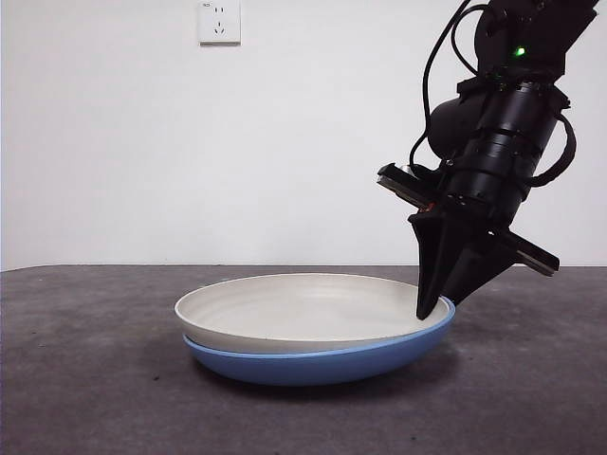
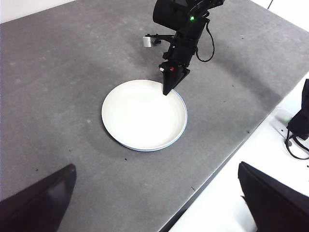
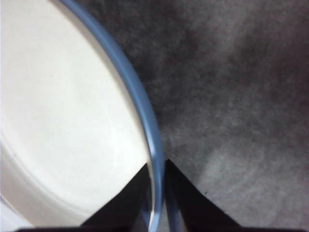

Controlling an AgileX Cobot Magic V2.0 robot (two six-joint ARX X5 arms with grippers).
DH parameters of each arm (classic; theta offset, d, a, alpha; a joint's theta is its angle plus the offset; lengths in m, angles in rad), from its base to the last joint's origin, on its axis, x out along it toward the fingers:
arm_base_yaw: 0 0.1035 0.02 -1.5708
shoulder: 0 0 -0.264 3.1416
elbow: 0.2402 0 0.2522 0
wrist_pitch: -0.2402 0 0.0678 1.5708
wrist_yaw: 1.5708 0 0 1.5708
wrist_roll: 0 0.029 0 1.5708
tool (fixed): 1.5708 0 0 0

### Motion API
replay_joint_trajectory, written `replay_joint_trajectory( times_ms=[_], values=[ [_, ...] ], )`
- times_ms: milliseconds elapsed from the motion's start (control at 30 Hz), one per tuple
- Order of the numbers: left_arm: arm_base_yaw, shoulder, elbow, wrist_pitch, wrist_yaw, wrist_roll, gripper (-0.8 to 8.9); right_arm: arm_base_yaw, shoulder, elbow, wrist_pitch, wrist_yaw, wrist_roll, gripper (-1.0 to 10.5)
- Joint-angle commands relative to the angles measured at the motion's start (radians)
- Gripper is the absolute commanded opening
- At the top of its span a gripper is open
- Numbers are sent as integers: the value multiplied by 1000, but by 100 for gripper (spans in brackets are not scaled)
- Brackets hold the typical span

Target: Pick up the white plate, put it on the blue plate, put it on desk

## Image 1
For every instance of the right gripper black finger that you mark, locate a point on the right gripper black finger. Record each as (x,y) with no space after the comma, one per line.
(474,270)
(431,265)

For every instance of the white round plate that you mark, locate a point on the white round plate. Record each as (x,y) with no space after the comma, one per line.
(303,313)

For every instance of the blue round plate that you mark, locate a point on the blue round plate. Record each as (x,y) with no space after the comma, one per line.
(308,367)

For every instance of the white wall power socket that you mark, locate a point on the white wall power socket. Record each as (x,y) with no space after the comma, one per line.
(219,23)

